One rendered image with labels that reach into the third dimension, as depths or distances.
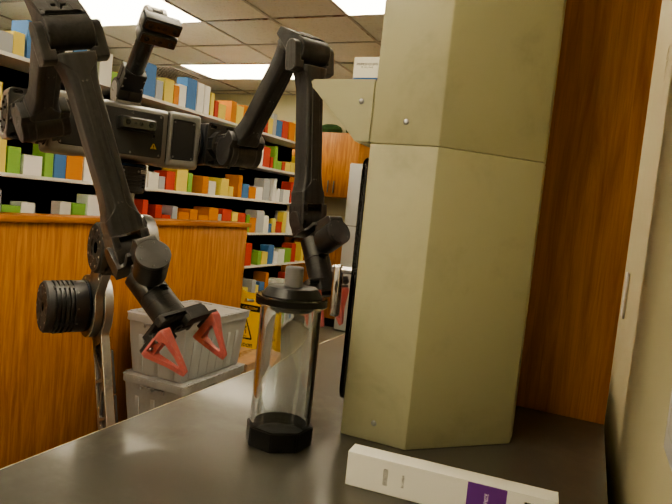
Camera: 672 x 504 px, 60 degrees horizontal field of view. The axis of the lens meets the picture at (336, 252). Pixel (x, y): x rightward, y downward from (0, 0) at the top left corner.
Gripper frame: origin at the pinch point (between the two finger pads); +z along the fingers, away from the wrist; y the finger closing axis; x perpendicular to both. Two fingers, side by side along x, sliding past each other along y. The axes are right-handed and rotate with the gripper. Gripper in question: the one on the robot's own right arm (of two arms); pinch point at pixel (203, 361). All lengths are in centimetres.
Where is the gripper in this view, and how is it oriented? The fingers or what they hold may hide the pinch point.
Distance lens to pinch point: 102.7
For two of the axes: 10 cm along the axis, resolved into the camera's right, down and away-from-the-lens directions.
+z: 6.3, 7.4, -2.5
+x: -6.0, 6.6, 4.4
